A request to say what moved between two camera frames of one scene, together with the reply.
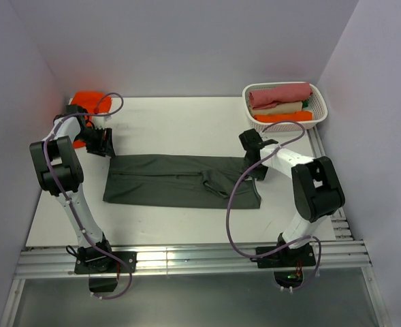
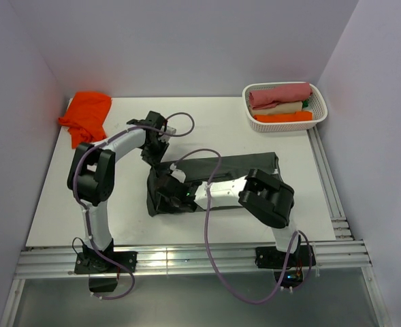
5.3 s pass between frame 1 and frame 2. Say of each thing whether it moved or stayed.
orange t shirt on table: stayed
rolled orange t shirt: stayed
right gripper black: moved
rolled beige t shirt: stayed
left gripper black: moved
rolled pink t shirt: stayed
